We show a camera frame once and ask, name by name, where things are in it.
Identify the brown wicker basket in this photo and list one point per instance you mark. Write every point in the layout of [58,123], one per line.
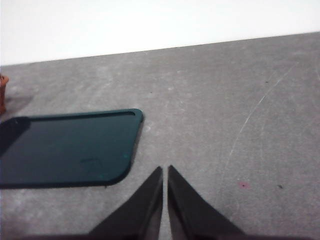
[3,95]

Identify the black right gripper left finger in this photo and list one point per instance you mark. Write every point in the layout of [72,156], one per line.
[140,220]

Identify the dark green flat tray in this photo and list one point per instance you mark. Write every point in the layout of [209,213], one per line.
[70,150]

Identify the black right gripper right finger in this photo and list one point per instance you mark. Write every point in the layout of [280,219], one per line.
[190,220]

